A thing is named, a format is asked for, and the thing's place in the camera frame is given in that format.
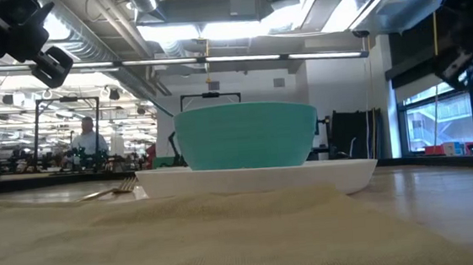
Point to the teal bowl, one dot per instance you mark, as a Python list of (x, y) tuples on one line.
[(245, 136)]

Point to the white plate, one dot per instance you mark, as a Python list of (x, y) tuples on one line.
[(257, 181)]

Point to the black aluminium table frame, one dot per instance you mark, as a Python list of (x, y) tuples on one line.
[(54, 180)]

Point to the black gantry frame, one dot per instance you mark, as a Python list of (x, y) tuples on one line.
[(98, 126)]

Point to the gold metal fork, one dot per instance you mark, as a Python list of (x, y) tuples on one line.
[(124, 185)]

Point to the person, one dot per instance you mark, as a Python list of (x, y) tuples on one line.
[(88, 140)]

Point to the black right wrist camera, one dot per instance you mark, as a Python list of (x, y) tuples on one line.
[(453, 66)]

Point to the tan cloth napkin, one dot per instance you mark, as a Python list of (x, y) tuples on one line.
[(186, 242)]

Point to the long ceiling light bar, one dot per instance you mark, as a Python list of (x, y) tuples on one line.
[(239, 58)]

